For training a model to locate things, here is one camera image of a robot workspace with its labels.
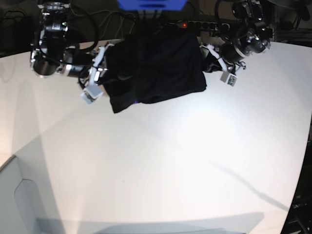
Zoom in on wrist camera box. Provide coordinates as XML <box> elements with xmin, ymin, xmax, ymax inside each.
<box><xmin>80</xmin><ymin>85</ymin><xmax>103</xmax><ymax>104</ymax></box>
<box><xmin>220</xmin><ymin>71</ymin><xmax>238</xmax><ymax>87</ymax></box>

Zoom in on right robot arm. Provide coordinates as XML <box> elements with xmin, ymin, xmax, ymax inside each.
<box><xmin>30</xmin><ymin>0</ymin><xmax>111</xmax><ymax>89</ymax></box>

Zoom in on blue box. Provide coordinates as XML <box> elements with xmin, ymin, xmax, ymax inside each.
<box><xmin>117</xmin><ymin>0</ymin><xmax>187</xmax><ymax>11</ymax></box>

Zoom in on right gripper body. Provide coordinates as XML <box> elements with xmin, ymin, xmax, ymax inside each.
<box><xmin>78</xmin><ymin>43</ymin><xmax>114</xmax><ymax>90</ymax></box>

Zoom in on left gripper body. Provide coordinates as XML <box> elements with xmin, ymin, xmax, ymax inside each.
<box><xmin>199</xmin><ymin>43</ymin><xmax>246</xmax><ymax>75</ymax></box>

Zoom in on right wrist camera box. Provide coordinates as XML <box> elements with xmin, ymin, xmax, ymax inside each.
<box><xmin>80</xmin><ymin>85</ymin><xmax>103</xmax><ymax>104</ymax></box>

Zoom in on black T-shirt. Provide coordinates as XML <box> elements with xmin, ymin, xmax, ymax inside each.
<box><xmin>100</xmin><ymin>27</ymin><xmax>221</xmax><ymax>114</ymax></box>

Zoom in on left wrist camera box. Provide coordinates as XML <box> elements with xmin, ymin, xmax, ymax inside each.
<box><xmin>220</xmin><ymin>71</ymin><xmax>238</xmax><ymax>87</ymax></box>

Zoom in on black power strip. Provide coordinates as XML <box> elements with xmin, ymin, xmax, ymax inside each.
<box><xmin>170</xmin><ymin>20</ymin><xmax>230</xmax><ymax>32</ymax></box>

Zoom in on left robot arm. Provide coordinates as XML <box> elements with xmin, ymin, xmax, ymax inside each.
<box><xmin>200</xmin><ymin>0</ymin><xmax>271</xmax><ymax>75</ymax></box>

